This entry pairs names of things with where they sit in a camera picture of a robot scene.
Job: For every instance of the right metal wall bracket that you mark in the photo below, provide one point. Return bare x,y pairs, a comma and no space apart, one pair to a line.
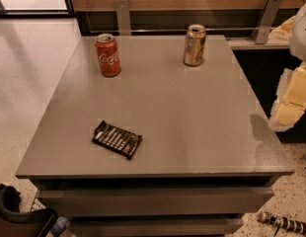
262,30

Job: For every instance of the orange gold soda can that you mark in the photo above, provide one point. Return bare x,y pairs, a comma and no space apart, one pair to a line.
194,45

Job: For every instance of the left metal wall bracket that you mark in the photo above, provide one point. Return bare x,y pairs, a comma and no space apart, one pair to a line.
123,17

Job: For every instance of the metal wall bracket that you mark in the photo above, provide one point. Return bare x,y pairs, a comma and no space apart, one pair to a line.
262,30
123,17

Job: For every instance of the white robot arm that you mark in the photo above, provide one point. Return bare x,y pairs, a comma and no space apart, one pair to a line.
297,39

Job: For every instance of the black candy bar wrapper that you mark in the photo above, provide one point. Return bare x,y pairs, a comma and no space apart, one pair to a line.
116,139

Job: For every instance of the black chair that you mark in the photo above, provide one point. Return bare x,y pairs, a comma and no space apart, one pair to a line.
14,223

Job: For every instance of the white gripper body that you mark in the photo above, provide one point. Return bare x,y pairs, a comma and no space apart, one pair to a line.
301,34

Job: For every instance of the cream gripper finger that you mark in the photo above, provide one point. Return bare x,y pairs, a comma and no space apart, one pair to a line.
282,32
283,117

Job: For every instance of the blue cap object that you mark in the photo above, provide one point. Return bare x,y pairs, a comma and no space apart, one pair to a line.
59,227

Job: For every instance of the red Coca-Cola can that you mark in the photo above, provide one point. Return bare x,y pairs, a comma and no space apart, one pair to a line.
107,52

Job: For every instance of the black white striped cylinder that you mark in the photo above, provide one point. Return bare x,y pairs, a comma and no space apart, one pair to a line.
289,225

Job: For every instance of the grey drawer cabinet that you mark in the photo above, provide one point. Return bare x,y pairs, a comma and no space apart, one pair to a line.
206,158

